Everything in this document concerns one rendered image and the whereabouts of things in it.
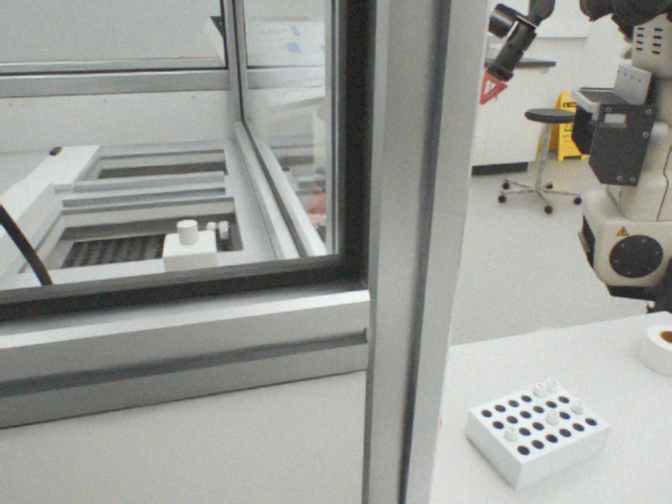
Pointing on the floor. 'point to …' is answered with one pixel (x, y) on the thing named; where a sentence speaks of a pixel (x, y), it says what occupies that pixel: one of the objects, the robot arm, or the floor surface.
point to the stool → (543, 157)
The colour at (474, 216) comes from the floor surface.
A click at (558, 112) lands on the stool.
